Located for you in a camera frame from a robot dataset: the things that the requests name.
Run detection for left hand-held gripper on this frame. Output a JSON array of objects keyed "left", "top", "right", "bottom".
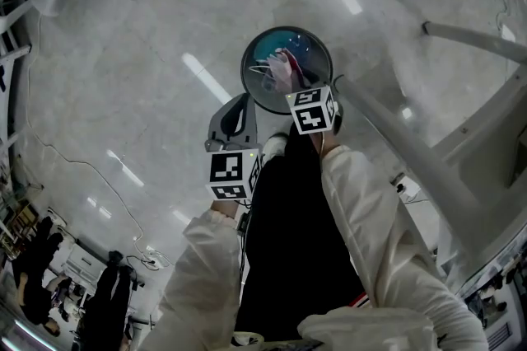
[{"left": 203, "top": 92, "right": 264, "bottom": 203}]

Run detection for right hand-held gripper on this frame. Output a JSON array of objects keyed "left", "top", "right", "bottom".
[{"left": 284, "top": 84, "right": 341, "bottom": 136}]

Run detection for black mesh waste bin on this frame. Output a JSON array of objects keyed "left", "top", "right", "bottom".
[{"left": 240, "top": 26, "right": 334, "bottom": 116}]

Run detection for teal plastic bag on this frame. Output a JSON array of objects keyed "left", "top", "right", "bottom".
[{"left": 252, "top": 31, "right": 297, "bottom": 67}]

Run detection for person's left forearm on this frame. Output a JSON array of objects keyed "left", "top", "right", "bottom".
[{"left": 138, "top": 199, "right": 245, "bottom": 351}]

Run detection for person's right forearm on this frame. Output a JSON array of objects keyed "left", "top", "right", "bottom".
[{"left": 296, "top": 132, "right": 490, "bottom": 351}]

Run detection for person's black trousers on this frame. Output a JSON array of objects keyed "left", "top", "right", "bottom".
[{"left": 233, "top": 121, "right": 368, "bottom": 343}]

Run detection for person's white printed shirt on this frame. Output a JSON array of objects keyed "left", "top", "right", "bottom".
[{"left": 229, "top": 330, "right": 324, "bottom": 351}]

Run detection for white shelf rack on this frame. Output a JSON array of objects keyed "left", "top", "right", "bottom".
[{"left": 0, "top": 0, "right": 33, "bottom": 185}]

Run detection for white table frame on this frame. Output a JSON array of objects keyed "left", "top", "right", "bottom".
[{"left": 332, "top": 20, "right": 527, "bottom": 293}]

